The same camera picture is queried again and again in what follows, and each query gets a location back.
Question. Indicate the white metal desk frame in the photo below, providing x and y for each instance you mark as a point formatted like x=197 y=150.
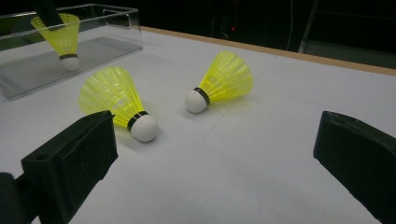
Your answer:
x=342 y=54

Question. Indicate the white foam board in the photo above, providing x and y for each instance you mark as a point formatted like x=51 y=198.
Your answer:
x=249 y=155

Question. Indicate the clear plastic box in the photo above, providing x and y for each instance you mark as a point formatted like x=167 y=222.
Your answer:
x=99 y=49

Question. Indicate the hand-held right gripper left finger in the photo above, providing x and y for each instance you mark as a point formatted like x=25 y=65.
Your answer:
x=71 y=161

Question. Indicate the wooden table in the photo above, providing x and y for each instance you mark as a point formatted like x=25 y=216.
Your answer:
x=280 y=53

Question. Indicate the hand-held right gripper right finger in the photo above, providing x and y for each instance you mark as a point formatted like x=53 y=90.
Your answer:
x=358 y=155

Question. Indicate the yellow shuttlecock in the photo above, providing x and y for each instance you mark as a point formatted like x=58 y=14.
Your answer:
x=112 y=90
x=227 y=77
x=63 y=40

